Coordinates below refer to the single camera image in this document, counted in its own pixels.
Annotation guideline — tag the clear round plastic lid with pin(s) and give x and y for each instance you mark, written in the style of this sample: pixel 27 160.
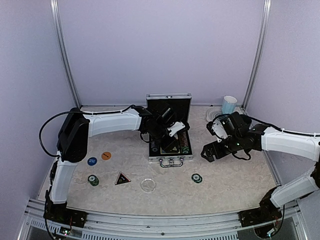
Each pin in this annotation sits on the clear round plastic lid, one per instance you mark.
pixel 148 185

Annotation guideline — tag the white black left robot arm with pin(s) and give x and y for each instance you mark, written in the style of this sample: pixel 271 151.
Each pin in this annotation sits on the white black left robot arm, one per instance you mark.
pixel 72 146

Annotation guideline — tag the right aluminium frame post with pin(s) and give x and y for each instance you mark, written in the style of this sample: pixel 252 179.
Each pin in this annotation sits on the right aluminium frame post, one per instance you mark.
pixel 258 54

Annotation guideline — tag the green chip stack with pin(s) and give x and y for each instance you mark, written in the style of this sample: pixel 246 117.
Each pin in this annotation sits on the green chip stack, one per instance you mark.
pixel 196 178
pixel 93 180

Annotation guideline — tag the poker chip row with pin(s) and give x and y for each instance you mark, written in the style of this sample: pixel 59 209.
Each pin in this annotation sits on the poker chip row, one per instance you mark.
pixel 154 147
pixel 183 140

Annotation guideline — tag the front aluminium rail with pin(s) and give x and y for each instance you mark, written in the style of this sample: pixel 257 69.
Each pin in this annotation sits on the front aluminium rail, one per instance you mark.
pixel 112 226

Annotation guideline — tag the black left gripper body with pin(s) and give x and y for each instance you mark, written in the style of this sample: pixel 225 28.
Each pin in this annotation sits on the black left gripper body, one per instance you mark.
pixel 156 134

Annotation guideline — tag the green chip group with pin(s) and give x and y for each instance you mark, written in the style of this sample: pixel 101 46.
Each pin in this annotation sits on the green chip group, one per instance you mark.
pixel 185 150

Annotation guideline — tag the blue small blind button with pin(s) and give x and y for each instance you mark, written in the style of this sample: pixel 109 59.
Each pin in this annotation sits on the blue small blind button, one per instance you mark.
pixel 92 161

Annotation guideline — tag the orange round button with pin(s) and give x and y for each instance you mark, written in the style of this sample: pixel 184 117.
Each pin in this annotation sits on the orange round button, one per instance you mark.
pixel 106 155

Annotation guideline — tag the right poker chip row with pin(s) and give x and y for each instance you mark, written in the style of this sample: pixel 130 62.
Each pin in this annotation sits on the right poker chip row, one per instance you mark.
pixel 183 140

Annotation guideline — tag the black triangular dealer button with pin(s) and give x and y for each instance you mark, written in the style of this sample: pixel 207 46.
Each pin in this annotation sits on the black triangular dealer button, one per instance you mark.
pixel 122 179

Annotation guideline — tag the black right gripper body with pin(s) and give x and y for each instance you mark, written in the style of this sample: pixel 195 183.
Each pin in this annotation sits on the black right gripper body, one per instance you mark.
pixel 234 144

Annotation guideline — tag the white swirl plate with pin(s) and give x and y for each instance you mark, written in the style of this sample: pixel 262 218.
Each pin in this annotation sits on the white swirl plate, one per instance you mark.
pixel 214 112

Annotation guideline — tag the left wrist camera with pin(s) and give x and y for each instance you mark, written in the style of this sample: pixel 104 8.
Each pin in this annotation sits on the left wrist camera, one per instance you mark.
pixel 176 127

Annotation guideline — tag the left poker chip row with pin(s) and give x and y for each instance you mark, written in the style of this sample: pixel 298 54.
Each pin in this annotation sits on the left poker chip row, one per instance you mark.
pixel 154 147

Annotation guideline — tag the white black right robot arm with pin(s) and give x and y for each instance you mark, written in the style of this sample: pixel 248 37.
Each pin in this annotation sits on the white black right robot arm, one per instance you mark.
pixel 284 145

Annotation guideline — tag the aluminium poker case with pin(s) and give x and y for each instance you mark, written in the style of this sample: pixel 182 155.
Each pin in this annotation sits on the aluminium poker case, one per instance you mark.
pixel 173 109

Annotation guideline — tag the light blue ribbed cup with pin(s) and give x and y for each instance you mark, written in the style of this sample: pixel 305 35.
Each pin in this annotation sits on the light blue ribbed cup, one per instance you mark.
pixel 228 105

